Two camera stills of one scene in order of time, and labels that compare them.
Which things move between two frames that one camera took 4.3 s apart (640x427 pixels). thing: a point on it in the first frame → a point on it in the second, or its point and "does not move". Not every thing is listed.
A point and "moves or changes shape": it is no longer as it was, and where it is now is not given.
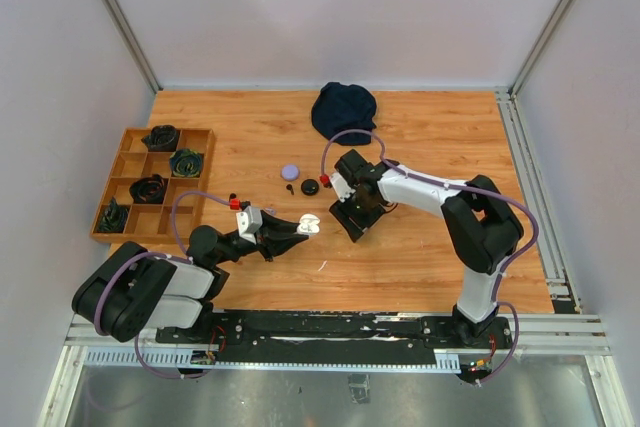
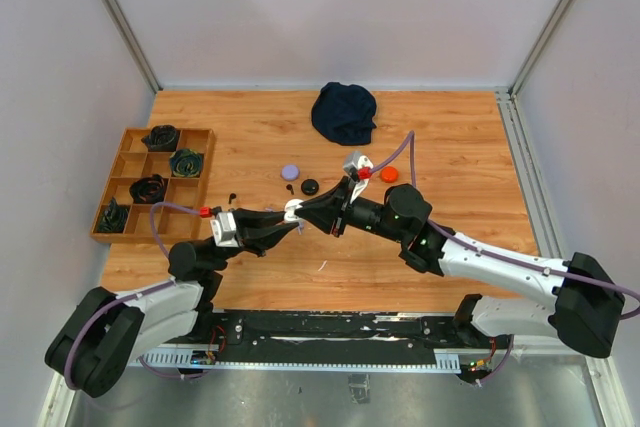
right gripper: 354,229 → 325,212
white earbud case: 309,224 moves or changes shape
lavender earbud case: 290,172 does not move
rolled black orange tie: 149,190 does not move
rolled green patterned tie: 186,163 does not move
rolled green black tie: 113,217 does not move
